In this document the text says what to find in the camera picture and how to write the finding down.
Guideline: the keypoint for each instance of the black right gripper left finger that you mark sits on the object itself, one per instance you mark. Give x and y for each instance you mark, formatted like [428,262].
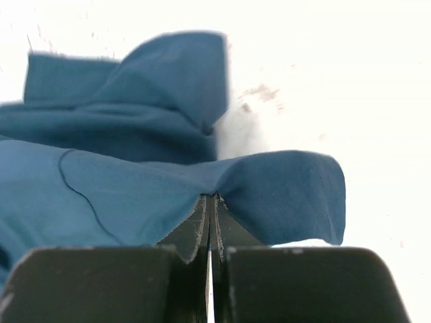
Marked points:
[163,283]

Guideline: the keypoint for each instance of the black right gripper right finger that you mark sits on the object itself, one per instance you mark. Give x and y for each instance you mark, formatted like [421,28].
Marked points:
[256,283]

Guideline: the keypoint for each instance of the blue t shirt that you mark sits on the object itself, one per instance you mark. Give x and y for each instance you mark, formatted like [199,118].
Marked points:
[116,153]

